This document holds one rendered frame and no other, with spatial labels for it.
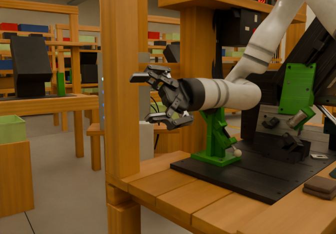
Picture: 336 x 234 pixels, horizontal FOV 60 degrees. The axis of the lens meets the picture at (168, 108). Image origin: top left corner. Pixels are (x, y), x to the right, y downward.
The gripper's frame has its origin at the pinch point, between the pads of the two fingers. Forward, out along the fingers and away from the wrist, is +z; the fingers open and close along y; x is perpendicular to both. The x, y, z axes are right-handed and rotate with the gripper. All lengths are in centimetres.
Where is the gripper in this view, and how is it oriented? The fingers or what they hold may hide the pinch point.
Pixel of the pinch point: (140, 97)
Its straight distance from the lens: 57.2
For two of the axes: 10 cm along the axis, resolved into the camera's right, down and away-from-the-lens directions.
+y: 3.7, 8.5, -3.8
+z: -7.8, 0.7, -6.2
